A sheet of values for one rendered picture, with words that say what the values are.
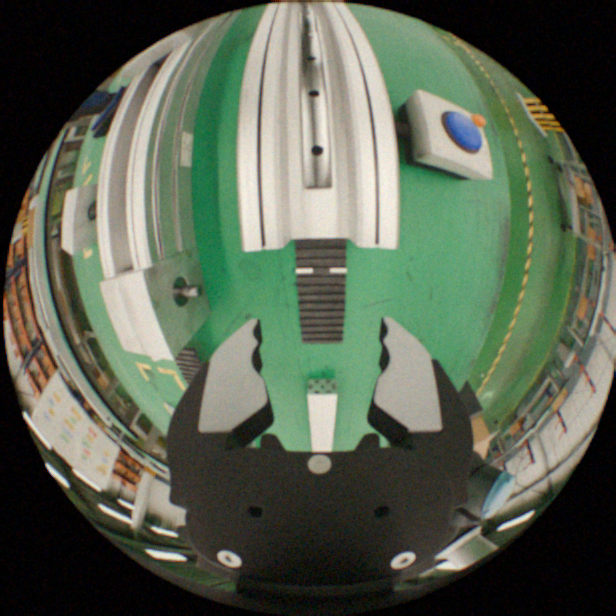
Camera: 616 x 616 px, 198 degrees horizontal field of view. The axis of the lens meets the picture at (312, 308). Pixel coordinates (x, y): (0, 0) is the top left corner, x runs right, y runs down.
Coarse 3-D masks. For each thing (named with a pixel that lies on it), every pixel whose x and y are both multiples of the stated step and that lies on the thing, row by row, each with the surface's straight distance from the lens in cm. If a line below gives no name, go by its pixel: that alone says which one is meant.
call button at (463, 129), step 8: (456, 112) 21; (448, 120) 20; (456, 120) 20; (464, 120) 21; (456, 128) 20; (464, 128) 21; (472, 128) 22; (456, 136) 20; (464, 136) 20; (472, 136) 21; (480, 136) 22; (464, 144) 20; (472, 144) 20; (480, 144) 21
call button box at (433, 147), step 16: (416, 96) 22; (432, 96) 22; (400, 112) 25; (416, 112) 21; (432, 112) 21; (448, 112) 22; (464, 112) 24; (400, 128) 22; (416, 128) 21; (432, 128) 20; (448, 128) 20; (480, 128) 25; (416, 144) 21; (432, 144) 19; (448, 144) 20; (416, 160) 21; (432, 160) 20; (448, 160) 19; (464, 160) 20; (480, 160) 22; (464, 176) 24; (480, 176) 23
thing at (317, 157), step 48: (288, 48) 27; (336, 48) 23; (288, 96) 20; (336, 96) 20; (384, 96) 16; (240, 144) 14; (288, 144) 17; (336, 144) 17; (384, 144) 14; (240, 192) 13; (288, 192) 16; (336, 192) 16; (384, 192) 13; (288, 240) 15; (384, 240) 13
